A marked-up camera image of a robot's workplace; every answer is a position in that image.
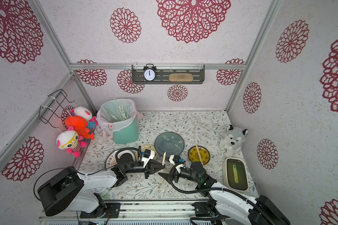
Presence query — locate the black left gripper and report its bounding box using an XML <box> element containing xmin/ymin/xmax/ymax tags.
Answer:
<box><xmin>125</xmin><ymin>159</ymin><xmax>166</xmax><ymax>179</ymax></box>

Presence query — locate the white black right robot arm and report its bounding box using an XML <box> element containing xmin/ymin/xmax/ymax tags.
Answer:
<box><xmin>159</xmin><ymin>155</ymin><xmax>291</xmax><ymax>225</ymax></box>

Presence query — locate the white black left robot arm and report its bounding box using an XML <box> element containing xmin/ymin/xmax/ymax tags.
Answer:
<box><xmin>38</xmin><ymin>147</ymin><xmax>165</xmax><ymax>218</ymax></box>

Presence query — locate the small pale yellow plate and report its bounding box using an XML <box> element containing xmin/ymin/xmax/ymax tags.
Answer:
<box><xmin>140</xmin><ymin>144</ymin><xmax>157</xmax><ymax>160</ymax></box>

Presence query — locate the dark green glass plate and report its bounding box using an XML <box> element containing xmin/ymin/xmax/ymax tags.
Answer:
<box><xmin>155</xmin><ymin>132</ymin><xmax>185</xmax><ymax>157</ymax></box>

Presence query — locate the yellow black patterned plate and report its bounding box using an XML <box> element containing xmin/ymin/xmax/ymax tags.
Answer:
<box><xmin>188</xmin><ymin>145</ymin><xmax>211</xmax><ymax>165</ymax></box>

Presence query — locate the white orange patterned plate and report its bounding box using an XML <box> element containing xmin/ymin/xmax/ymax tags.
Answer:
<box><xmin>105</xmin><ymin>150</ymin><xmax>135</xmax><ymax>169</ymax></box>

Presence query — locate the green trash bin with bag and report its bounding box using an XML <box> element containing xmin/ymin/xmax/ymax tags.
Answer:
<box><xmin>96</xmin><ymin>98</ymin><xmax>144</xmax><ymax>144</ymax></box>

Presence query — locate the white green rectangular tray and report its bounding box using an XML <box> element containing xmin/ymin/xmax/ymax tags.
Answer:
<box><xmin>223</xmin><ymin>157</ymin><xmax>249</xmax><ymax>193</ymax></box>

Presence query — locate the grey husky plush toy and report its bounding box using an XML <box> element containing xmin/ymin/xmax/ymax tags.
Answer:
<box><xmin>219</xmin><ymin>124</ymin><xmax>249</xmax><ymax>157</ymax></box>

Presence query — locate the red plush toy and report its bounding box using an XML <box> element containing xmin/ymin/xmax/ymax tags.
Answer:
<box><xmin>64</xmin><ymin>116</ymin><xmax>95</xmax><ymax>140</ymax></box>

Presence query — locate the white plush with yellow glasses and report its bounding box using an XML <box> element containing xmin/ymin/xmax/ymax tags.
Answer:
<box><xmin>56</xmin><ymin>126</ymin><xmax>87</xmax><ymax>158</ymax></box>

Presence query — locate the wooden brush on shelf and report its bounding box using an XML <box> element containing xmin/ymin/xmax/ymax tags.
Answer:
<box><xmin>168</xmin><ymin>73</ymin><xmax>194</xmax><ymax>82</ymax></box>

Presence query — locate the black alarm clock on shelf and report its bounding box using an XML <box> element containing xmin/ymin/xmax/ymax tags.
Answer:
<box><xmin>143</xmin><ymin>63</ymin><xmax>157</xmax><ymax>82</ymax></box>

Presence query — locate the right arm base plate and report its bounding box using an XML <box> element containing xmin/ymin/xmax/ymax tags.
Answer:
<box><xmin>192</xmin><ymin>201</ymin><xmax>223</xmax><ymax>218</ymax></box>

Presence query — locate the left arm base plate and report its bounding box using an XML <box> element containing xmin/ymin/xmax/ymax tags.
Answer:
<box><xmin>79</xmin><ymin>202</ymin><xmax>121</xmax><ymax>219</ymax></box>

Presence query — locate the grey wall shelf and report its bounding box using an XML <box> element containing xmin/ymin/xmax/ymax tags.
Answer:
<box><xmin>131</xmin><ymin>65</ymin><xmax>205</xmax><ymax>84</ymax></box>

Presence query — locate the black wire wall basket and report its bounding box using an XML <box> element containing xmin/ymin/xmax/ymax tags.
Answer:
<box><xmin>38</xmin><ymin>89</ymin><xmax>75</xmax><ymax>128</ymax></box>

